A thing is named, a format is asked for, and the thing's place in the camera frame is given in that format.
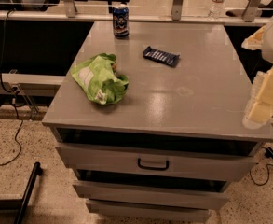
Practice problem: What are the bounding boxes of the clear plastic water bottle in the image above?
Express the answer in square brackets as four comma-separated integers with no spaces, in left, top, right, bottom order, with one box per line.
[208,0,225,20]

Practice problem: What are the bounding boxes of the black drawer handle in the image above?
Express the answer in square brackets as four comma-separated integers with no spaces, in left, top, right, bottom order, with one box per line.
[137,158,170,171]

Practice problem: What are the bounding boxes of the grey drawer cabinet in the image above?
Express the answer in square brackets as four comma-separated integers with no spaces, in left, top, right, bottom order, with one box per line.
[41,20,273,224]

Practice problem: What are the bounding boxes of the black metal leg left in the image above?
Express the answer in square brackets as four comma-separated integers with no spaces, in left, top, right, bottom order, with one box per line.
[14,162,43,224]

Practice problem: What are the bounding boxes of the middle grey drawer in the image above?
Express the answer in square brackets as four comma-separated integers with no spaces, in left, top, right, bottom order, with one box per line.
[73,181,228,210]

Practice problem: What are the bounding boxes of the black cable right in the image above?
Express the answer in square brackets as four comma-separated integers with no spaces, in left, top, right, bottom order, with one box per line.
[249,147,273,187]

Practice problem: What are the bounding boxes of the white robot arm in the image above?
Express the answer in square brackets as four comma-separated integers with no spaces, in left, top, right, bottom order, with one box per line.
[241,16,273,129]

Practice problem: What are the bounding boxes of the black power cable left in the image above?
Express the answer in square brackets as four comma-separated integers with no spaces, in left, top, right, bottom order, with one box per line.
[0,9,24,167]

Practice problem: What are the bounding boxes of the green chip bag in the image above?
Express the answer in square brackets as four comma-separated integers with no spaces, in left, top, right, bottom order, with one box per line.
[70,53,129,105]

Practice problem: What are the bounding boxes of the grey metal railing frame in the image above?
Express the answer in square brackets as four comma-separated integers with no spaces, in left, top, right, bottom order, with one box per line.
[0,0,273,27]

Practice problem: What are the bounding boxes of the dark blue rxbar wrapper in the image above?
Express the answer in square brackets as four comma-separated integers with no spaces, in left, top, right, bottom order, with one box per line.
[143,46,180,67]

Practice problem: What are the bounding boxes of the grey drawer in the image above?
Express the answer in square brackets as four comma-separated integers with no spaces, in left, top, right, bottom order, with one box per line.
[86,200,211,223]
[73,181,228,210]
[56,143,255,181]

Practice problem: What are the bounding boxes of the top grey drawer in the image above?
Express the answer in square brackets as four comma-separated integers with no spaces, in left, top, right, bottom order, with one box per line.
[56,143,255,181]

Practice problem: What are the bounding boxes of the blue soda can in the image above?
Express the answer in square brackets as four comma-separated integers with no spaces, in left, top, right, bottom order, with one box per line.
[112,3,129,38]

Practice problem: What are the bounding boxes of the bottom grey drawer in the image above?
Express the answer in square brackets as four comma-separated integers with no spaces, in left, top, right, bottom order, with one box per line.
[86,200,211,223]

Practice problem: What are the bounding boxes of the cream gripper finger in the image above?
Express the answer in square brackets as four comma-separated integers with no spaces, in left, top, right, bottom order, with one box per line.
[241,26,266,50]
[242,66,273,129]

